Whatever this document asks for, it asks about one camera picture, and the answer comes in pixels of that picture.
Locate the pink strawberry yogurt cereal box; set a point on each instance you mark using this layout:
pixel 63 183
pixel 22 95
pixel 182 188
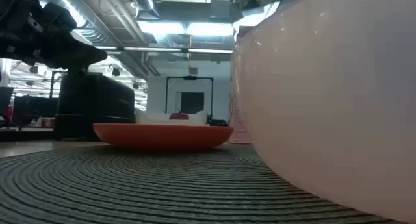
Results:
pixel 240 130

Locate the orange plate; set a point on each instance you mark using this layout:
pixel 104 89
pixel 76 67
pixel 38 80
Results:
pixel 162 134

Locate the red cup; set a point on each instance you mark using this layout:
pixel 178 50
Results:
pixel 48 122

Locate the black frame stand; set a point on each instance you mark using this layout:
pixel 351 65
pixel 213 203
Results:
pixel 167 97

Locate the silver air duct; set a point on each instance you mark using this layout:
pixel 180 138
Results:
pixel 144 1

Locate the black toaster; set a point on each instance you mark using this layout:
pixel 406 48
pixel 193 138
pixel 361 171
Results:
pixel 94 104

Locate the long tube light fixture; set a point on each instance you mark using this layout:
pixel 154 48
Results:
pixel 162 49

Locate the grey woven round placemat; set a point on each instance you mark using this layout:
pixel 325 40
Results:
pixel 130 188

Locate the red apple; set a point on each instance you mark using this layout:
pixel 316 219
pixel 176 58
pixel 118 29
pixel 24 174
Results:
pixel 179 116

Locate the small black device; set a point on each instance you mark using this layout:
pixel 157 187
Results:
pixel 217 122

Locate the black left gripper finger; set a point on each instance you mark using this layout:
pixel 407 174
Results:
pixel 81 55

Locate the translucent pink bowl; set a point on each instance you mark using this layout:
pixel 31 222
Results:
pixel 325 104

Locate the ceiling light panel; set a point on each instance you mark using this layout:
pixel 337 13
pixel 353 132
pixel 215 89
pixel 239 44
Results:
pixel 185 28

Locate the white container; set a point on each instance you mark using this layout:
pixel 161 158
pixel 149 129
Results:
pixel 152 118

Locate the dark monitor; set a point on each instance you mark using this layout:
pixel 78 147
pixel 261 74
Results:
pixel 6 102

